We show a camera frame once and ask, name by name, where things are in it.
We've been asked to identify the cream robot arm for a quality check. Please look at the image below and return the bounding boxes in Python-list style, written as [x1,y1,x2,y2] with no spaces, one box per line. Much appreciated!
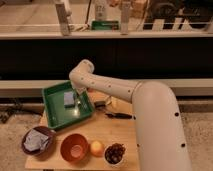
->
[69,59,192,171]

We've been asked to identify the green plastic tray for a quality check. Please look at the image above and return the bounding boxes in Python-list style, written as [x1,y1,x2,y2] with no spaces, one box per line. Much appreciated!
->
[42,81,94,130]

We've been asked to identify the blue sponge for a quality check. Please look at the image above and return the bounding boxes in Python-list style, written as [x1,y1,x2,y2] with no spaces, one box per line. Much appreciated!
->
[64,91,75,107]

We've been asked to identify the green box in background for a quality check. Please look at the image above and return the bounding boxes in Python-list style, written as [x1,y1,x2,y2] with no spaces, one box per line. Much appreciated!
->
[91,21,119,30]

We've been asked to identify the orange fruit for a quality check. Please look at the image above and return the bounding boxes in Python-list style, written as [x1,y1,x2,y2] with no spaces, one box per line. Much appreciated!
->
[90,141,104,157]

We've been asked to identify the orange bowl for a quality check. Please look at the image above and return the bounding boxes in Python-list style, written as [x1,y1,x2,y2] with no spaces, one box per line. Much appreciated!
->
[60,134,89,163]

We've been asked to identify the dark brown bowl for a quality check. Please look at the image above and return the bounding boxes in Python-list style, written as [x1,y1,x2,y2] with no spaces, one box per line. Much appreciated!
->
[21,126,55,156]

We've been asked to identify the crumpled grey cloth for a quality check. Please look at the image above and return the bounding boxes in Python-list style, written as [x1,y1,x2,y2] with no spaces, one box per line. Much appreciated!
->
[24,129,49,152]

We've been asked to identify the black handled fork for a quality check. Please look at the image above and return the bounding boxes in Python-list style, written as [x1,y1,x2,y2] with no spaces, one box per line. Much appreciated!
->
[94,101,111,108]

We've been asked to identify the black handled utensil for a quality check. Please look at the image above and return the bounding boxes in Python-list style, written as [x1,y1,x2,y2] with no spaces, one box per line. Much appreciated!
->
[105,113,132,119]

